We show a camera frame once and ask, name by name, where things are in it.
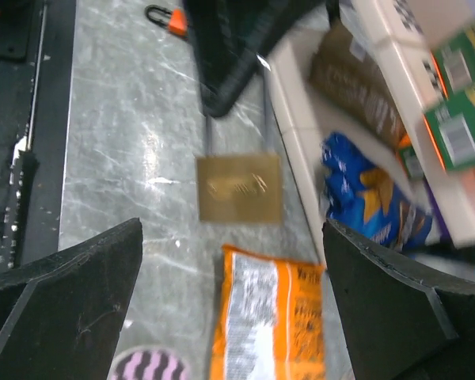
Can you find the orange black padlock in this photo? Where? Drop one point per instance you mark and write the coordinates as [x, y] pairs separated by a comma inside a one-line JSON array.
[[173, 21]]

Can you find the green yellow box left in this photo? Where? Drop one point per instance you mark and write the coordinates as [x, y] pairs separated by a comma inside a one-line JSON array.
[[455, 59]]

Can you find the green yellow box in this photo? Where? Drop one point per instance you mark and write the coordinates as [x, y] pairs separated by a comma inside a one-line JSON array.
[[455, 59], [450, 126]]

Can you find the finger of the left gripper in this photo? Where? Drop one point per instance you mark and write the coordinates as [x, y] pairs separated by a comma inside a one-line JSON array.
[[226, 38]]

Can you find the beige checkered three-tier shelf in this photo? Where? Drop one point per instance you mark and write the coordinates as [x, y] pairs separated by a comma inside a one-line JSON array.
[[398, 36]]

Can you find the green yellow box right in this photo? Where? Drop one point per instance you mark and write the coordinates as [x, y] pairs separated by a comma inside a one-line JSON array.
[[450, 126]]

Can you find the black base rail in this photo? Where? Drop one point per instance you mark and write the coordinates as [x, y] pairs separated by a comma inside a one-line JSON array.
[[36, 59]]

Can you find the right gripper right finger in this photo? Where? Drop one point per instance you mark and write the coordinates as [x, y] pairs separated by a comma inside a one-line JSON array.
[[401, 319]]

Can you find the brown paper packet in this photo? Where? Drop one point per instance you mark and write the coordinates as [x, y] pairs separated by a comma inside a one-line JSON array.
[[344, 72]]

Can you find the purple wavy sponge pad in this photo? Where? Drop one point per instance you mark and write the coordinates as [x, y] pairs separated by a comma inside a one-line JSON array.
[[148, 363]]

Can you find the large brass long-shackle padlock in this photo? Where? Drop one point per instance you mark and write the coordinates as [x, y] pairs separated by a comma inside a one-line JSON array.
[[241, 188]]

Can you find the blue chip bag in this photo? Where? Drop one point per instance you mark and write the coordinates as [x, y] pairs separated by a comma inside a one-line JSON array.
[[363, 196]]

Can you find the orange kettle chip bag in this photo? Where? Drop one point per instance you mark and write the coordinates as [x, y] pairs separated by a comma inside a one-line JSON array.
[[270, 321]]

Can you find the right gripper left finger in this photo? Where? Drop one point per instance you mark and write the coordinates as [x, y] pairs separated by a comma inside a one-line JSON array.
[[61, 316]]

